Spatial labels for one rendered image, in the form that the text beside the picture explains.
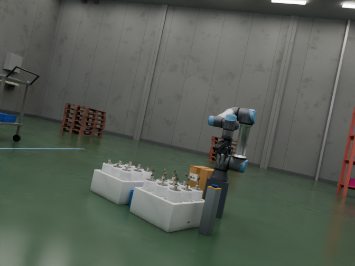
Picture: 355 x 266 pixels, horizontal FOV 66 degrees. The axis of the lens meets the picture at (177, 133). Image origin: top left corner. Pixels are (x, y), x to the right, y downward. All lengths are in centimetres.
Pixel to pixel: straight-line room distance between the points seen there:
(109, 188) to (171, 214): 67
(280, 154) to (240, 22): 589
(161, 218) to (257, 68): 1091
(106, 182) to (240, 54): 1083
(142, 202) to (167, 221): 26
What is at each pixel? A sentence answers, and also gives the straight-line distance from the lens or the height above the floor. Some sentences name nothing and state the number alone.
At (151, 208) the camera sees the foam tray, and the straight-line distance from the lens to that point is 189.
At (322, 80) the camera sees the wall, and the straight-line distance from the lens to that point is 1252.
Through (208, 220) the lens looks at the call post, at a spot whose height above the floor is 10.
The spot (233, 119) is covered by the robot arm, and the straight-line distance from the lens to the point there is 186.
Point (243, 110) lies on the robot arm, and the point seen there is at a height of 91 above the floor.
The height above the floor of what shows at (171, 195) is 22.
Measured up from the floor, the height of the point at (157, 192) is 20.
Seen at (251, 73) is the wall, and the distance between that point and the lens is 1229.
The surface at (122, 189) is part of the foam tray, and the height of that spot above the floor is 12.
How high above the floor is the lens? 61
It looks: level
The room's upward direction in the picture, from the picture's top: 12 degrees clockwise
